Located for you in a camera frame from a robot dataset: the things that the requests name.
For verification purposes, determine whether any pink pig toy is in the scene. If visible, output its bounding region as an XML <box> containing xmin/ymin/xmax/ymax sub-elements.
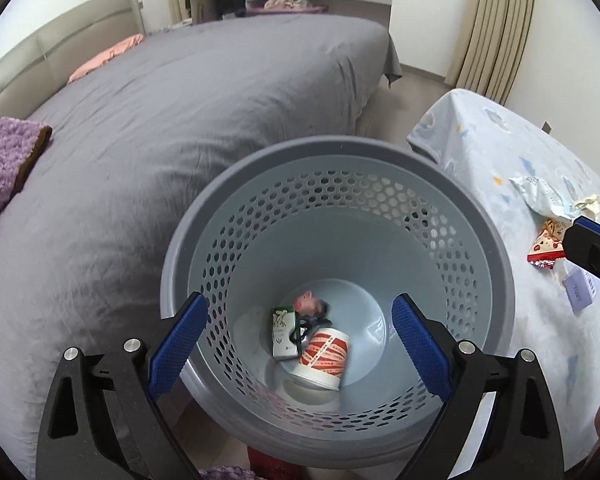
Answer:
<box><xmin>294</xmin><ymin>290</ymin><xmax>328</xmax><ymax>318</ymax></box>

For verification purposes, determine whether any pink pillow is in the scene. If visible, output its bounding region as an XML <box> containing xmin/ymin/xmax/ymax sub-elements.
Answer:
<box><xmin>67</xmin><ymin>34</ymin><xmax>145</xmax><ymax>84</ymax></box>

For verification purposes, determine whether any white paper ball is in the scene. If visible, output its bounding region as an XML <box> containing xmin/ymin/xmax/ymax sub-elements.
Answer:
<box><xmin>573</xmin><ymin>194</ymin><xmax>600</xmax><ymax>221</ymax></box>

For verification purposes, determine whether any red white paper cup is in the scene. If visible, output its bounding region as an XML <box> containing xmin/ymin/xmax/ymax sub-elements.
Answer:
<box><xmin>290</xmin><ymin>328</ymin><xmax>350</xmax><ymax>391</ymax></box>

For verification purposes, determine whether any black blue rope loop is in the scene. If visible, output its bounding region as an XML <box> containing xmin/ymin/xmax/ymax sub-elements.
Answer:
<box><xmin>288</xmin><ymin>314</ymin><xmax>336</xmax><ymax>350</ymax></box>

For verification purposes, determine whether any white blue plastic wrapper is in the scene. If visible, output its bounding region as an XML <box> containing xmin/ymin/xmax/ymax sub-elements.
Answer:
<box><xmin>509</xmin><ymin>176</ymin><xmax>576</xmax><ymax>223</ymax></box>

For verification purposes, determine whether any bed with grey sheet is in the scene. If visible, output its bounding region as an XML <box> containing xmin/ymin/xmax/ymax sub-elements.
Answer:
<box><xmin>0</xmin><ymin>14</ymin><xmax>400</xmax><ymax>478</ymax></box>

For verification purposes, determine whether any beige curtain right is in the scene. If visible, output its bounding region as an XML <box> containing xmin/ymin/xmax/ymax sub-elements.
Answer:
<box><xmin>445</xmin><ymin>0</ymin><xmax>535</xmax><ymax>104</ymax></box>

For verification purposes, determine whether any grey perforated trash bin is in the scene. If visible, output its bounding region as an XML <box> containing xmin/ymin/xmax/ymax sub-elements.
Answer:
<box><xmin>160</xmin><ymin>136</ymin><xmax>515</xmax><ymax>468</ymax></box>

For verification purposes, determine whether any light blue patterned blanket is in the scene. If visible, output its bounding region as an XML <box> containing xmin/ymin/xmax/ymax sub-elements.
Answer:
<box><xmin>407</xmin><ymin>90</ymin><xmax>600</xmax><ymax>467</ymax></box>

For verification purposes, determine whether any purple fluffy blanket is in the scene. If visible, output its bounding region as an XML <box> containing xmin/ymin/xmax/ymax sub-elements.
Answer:
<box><xmin>0</xmin><ymin>117</ymin><xmax>53</xmax><ymax>215</ymax></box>

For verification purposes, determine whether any red cream snack wrapper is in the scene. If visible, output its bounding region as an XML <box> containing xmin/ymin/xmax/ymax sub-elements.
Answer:
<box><xmin>527</xmin><ymin>219</ymin><xmax>566</xmax><ymax>270</ymax></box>

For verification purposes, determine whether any green white small carton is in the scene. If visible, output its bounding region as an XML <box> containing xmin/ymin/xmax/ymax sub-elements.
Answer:
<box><xmin>271</xmin><ymin>306</ymin><xmax>299</xmax><ymax>361</ymax></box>

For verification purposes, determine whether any pink clothes pile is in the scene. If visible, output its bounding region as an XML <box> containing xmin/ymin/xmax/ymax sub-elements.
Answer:
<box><xmin>263</xmin><ymin>0</ymin><xmax>312</xmax><ymax>12</ymax></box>

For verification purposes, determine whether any beige padded headboard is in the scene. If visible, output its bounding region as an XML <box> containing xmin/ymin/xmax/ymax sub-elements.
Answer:
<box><xmin>0</xmin><ymin>0</ymin><xmax>145</xmax><ymax>119</ymax></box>

